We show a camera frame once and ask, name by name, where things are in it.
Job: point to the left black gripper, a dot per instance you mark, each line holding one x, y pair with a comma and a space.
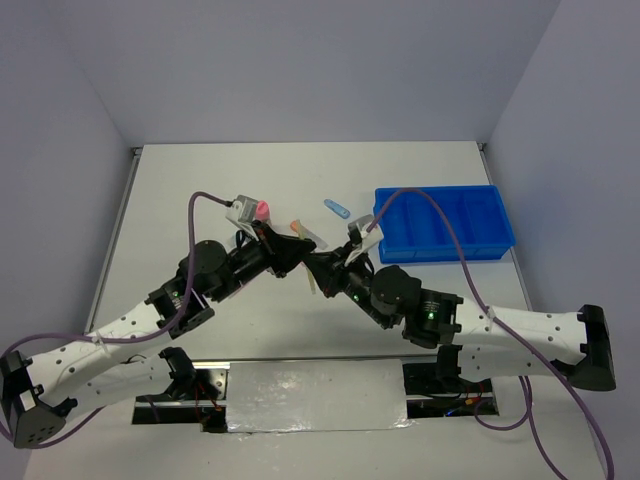
281, 253

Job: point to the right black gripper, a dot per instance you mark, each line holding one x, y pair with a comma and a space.
329, 267

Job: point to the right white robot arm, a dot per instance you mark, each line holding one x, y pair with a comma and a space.
473, 344

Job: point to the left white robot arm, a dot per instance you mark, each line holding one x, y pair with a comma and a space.
134, 354

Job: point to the orange capped clear tube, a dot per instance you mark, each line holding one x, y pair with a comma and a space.
304, 233

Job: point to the pink capped glue bottle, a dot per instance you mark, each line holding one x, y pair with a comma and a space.
262, 212

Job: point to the light blue eraser stick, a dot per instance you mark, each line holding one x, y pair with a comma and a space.
337, 208

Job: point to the blue divided plastic bin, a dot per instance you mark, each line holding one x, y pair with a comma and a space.
415, 233

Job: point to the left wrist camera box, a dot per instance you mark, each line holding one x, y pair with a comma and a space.
242, 211

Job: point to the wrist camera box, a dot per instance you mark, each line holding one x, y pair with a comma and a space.
242, 211
362, 237

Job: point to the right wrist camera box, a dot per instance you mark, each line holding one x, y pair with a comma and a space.
362, 237

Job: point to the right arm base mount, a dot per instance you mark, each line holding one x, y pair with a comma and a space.
428, 396

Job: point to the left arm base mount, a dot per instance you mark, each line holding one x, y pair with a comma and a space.
195, 395

